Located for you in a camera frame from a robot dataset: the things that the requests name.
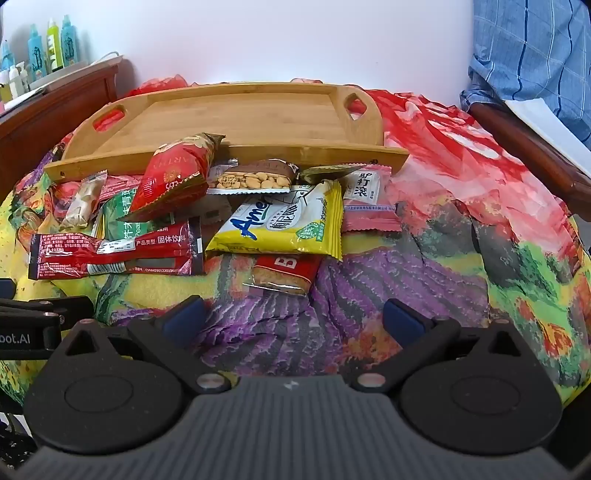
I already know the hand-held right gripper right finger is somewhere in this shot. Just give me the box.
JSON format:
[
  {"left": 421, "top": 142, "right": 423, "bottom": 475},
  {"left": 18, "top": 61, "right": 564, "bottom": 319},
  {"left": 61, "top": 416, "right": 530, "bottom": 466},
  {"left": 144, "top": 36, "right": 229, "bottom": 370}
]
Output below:
[{"left": 353, "top": 298, "right": 533, "bottom": 394}]

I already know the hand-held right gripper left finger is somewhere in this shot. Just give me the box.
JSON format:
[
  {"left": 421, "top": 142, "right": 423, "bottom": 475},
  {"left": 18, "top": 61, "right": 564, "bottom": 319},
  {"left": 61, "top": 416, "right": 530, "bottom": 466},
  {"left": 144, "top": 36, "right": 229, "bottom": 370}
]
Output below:
[{"left": 58, "top": 296, "right": 232, "bottom": 394}]

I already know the long red stick packet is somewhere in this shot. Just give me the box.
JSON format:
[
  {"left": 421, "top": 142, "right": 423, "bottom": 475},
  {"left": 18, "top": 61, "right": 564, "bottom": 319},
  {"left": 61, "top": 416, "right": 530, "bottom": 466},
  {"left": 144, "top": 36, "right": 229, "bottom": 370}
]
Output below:
[{"left": 28, "top": 217, "right": 205, "bottom": 281}]

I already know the white nougat candy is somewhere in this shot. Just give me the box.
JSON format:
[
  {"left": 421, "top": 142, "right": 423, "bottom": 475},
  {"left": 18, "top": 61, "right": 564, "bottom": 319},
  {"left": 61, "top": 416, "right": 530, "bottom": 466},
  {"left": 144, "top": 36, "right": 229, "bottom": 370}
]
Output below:
[{"left": 60, "top": 170, "right": 108, "bottom": 229}]

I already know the green pea packet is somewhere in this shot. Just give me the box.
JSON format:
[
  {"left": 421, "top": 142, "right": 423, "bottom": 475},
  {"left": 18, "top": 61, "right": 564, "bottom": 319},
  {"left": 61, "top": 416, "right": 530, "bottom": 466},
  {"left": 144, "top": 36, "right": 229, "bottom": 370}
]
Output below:
[{"left": 92, "top": 187, "right": 185, "bottom": 241}]

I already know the red biscuit packet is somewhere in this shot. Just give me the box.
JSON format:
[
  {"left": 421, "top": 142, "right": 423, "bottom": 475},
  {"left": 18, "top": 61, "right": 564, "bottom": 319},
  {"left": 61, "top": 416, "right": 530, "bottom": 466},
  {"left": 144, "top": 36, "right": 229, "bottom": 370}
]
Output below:
[{"left": 242, "top": 255, "right": 324, "bottom": 297}]

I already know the pink packet with white label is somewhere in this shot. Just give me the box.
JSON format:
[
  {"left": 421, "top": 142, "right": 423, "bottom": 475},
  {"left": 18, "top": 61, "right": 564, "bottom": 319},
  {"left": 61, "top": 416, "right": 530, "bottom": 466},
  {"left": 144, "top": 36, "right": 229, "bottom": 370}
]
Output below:
[{"left": 342, "top": 171, "right": 402, "bottom": 232}]

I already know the small red snack packet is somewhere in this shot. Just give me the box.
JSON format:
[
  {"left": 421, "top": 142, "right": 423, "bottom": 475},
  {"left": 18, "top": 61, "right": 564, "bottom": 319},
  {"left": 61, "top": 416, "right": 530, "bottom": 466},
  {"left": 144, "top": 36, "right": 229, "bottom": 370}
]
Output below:
[{"left": 99, "top": 174, "right": 144, "bottom": 204}]

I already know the yellow and white snack packet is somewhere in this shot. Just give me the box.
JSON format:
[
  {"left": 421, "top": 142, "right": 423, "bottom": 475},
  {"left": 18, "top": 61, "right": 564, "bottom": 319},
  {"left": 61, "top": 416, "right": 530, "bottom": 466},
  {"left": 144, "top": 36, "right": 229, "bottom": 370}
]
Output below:
[{"left": 204, "top": 180, "right": 345, "bottom": 260}]

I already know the red gold-print snack packet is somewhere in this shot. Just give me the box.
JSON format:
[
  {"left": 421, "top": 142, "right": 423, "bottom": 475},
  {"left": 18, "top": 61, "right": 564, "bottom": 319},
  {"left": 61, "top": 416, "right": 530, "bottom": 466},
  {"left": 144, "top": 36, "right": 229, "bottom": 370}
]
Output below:
[{"left": 129, "top": 133, "right": 225, "bottom": 222}]

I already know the brown peanut packet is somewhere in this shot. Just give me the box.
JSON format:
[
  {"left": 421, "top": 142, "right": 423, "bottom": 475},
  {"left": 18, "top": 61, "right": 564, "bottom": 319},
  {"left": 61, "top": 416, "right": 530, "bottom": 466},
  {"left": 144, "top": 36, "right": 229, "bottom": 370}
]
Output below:
[{"left": 207, "top": 159, "right": 300, "bottom": 195}]

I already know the olive gold snack packet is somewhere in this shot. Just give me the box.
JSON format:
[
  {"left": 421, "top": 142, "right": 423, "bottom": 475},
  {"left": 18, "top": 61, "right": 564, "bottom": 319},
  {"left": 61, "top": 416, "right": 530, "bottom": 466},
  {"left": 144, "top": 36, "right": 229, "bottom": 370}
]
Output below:
[{"left": 300, "top": 164, "right": 392, "bottom": 185}]

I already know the wooden tray with handles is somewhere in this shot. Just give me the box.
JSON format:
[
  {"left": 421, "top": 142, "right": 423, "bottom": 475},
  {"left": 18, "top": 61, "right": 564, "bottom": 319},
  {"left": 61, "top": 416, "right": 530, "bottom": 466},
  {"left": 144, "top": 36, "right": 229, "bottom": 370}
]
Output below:
[{"left": 44, "top": 82, "right": 411, "bottom": 188}]

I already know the colourful printed blanket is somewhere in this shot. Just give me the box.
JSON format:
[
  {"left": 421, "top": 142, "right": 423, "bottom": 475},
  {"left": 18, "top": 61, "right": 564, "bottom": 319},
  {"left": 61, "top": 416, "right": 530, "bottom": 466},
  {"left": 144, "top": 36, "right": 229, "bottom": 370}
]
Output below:
[{"left": 0, "top": 76, "right": 591, "bottom": 416}]

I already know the dark wooden headboard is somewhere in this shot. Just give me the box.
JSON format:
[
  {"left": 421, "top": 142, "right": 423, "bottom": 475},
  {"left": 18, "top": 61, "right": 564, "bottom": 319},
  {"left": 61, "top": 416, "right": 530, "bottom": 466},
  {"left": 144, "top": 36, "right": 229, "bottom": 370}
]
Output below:
[{"left": 0, "top": 58, "right": 134, "bottom": 174}]

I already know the stack of papers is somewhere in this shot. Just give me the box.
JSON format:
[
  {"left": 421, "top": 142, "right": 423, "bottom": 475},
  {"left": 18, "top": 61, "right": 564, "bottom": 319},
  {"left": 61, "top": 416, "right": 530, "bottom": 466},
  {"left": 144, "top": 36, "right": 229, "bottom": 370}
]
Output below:
[{"left": 0, "top": 85, "right": 47, "bottom": 114}]

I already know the tall teal spray bottle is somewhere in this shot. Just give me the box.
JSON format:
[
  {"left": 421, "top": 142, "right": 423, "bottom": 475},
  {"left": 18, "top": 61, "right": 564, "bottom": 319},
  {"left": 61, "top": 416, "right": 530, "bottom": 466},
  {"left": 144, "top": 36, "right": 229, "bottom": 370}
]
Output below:
[
  {"left": 61, "top": 15, "right": 78, "bottom": 68},
  {"left": 27, "top": 24, "right": 48, "bottom": 80}
]

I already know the white sheet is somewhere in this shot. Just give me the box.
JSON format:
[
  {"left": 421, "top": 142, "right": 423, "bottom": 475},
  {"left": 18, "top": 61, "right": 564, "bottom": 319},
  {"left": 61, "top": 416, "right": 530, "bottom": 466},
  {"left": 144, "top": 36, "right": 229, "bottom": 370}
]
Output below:
[{"left": 503, "top": 99, "right": 591, "bottom": 174}]

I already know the green spray bottle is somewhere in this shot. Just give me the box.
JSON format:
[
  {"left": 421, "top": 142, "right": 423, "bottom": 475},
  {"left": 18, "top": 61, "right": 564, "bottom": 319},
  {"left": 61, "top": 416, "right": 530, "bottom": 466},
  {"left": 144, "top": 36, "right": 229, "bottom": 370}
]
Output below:
[{"left": 46, "top": 18, "right": 64, "bottom": 72}]

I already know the blue plaid cloth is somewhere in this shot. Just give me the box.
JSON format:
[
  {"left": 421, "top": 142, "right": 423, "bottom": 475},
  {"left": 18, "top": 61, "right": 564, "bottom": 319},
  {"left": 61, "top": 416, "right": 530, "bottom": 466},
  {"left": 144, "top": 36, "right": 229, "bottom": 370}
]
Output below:
[{"left": 459, "top": 0, "right": 591, "bottom": 139}]

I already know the dark wooden bed frame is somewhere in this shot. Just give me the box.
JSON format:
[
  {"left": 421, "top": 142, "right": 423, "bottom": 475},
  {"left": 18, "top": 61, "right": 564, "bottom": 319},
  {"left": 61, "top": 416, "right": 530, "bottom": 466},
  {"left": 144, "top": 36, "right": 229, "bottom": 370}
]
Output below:
[{"left": 468, "top": 102, "right": 591, "bottom": 215}]

